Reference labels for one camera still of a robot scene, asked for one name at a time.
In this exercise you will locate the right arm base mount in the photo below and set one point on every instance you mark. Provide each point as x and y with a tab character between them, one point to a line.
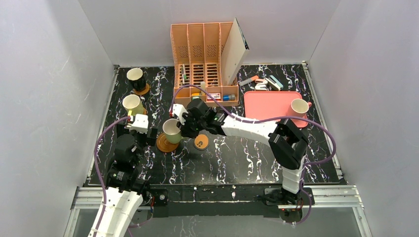
294	208

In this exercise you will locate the white pink stapler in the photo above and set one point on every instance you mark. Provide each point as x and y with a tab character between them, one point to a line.
261	86

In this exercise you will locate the orange desk file organizer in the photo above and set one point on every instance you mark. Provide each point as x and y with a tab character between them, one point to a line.
199	46

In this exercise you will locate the pen in organizer slot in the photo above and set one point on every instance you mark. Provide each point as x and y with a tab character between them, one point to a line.
183	73

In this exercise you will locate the plain orange coaster far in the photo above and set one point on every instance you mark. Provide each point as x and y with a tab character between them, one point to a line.
144	91

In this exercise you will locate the grey marker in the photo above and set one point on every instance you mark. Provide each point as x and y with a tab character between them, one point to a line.
245	82

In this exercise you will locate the pink tray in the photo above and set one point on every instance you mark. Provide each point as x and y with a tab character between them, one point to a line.
269	104

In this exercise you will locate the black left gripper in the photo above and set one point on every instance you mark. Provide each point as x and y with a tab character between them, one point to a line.
141	137

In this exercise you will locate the aluminium front rail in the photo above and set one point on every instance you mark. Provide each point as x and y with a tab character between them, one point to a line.
323	195

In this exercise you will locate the blue grey bottle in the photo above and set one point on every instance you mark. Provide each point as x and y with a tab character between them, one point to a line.
229	97

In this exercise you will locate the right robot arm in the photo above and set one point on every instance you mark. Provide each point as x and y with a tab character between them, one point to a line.
287	142

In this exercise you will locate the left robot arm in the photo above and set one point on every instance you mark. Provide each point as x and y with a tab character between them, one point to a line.
123	190

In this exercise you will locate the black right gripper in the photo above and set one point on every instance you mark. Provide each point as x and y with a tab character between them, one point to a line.
185	124

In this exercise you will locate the black mug white inside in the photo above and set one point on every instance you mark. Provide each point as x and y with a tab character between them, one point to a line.
136	79

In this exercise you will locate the green mug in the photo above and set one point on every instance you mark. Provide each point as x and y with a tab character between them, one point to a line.
171	131

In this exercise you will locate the white leaning book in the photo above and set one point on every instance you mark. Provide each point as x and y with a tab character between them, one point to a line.
232	57

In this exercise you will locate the ridged orange round coaster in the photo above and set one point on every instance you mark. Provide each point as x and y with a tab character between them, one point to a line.
164	145

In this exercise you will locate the orange coaster with black logo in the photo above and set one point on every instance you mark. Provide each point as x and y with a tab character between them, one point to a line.
201	142

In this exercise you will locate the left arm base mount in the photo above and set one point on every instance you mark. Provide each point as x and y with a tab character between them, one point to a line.
155	199

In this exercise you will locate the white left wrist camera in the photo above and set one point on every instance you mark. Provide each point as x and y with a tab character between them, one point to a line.
140	124

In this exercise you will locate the yellow mug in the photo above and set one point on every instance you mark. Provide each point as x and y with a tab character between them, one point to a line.
133	105

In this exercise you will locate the teal eraser block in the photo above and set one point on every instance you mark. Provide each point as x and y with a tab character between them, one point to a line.
274	83

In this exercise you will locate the red white card box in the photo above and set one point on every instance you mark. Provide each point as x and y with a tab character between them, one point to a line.
215	96

